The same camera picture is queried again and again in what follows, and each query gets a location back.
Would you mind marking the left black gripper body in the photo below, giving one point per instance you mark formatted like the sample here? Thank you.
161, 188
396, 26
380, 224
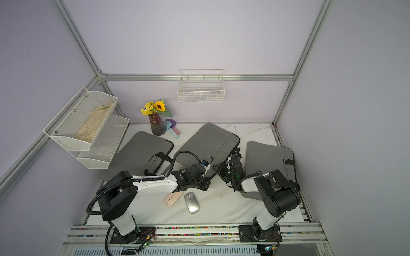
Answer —
202, 184

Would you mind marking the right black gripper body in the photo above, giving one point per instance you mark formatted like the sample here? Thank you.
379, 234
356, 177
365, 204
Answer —
226, 174

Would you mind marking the silver computer mouse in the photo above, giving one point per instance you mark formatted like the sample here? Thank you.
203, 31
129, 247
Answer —
192, 203

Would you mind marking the grey laptop bag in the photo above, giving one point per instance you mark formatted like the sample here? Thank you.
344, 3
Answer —
142, 156
267, 158
212, 144

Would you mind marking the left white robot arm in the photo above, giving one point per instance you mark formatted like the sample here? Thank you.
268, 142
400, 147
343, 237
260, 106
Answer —
113, 200

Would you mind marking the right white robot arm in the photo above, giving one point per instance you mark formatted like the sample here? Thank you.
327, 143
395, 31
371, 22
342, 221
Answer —
278, 193

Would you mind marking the pink computer mouse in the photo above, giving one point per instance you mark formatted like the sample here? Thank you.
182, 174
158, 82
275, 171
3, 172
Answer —
172, 198

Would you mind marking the purple toy shovel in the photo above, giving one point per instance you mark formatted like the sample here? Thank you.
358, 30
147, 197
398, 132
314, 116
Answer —
172, 125

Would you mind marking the light blue toy shovel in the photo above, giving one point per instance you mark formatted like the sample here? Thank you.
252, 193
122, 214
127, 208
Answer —
168, 128

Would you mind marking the dark glass vase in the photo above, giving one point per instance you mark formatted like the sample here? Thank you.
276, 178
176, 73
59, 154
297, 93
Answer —
157, 124

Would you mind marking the yellow artificial sunflowers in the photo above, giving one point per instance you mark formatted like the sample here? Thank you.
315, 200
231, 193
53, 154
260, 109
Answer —
157, 107

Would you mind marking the beige cloth in shelf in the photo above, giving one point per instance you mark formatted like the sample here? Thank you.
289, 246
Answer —
89, 129

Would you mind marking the white two-tier mesh shelf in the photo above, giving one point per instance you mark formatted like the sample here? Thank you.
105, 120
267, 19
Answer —
99, 153

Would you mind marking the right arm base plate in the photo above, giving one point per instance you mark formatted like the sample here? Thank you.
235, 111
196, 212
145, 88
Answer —
250, 233

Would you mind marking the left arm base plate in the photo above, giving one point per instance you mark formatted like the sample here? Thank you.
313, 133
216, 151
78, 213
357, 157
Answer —
139, 236

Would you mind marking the white wire wall basket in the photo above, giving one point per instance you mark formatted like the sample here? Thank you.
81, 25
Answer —
201, 85

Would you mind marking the aluminium frame rails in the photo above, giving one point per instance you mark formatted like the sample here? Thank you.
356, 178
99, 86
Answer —
205, 59

